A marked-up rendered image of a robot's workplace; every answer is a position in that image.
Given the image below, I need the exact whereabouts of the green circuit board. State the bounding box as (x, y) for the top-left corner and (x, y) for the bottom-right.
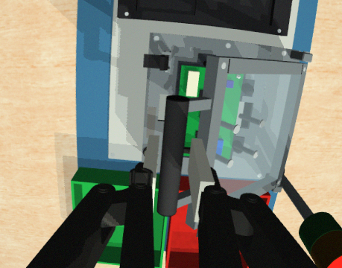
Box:
(179, 65), (206, 156)

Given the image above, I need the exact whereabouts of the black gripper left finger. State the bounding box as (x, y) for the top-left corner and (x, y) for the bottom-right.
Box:
(26, 135), (159, 268)

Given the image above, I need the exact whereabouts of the red open bin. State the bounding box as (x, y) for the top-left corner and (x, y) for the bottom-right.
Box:
(165, 176), (199, 268)

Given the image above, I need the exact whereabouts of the green open-top bin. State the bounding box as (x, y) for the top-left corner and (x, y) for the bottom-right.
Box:
(71, 167), (168, 268)

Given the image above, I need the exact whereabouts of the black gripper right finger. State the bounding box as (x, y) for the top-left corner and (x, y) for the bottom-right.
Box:
(188, 138), (318, 268)

